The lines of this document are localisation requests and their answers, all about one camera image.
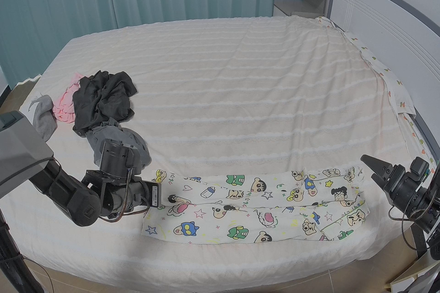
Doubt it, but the white wood-edged cabinet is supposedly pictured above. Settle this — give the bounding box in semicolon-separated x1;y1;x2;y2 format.
385;252;435;293

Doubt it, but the bed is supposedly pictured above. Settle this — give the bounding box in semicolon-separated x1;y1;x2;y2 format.
0;0;440;280

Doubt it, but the dark grey garment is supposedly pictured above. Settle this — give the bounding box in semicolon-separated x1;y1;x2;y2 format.
85;117;152;175

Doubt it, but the grey white garment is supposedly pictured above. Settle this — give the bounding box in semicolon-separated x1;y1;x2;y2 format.
29;94;58;142

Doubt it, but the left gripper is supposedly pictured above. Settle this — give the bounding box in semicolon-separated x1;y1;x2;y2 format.
136;180;163;209

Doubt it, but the black garment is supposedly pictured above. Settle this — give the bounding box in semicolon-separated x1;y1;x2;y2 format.
71;70;138;138

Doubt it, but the pink garment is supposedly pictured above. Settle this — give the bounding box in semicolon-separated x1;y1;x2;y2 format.
52;72;83;124

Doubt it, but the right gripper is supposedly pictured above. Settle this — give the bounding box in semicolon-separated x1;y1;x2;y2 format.
360;154;434;217

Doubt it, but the black cable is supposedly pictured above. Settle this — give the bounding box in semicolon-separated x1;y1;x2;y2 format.
0;156;56;187
388;204;428;252
21;255;54;293

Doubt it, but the white printed pyjama top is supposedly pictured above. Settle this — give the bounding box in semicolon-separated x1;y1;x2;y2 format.
141;166;370;246

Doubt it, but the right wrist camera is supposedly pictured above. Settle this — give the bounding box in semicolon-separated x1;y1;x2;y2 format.
411;157;431;179

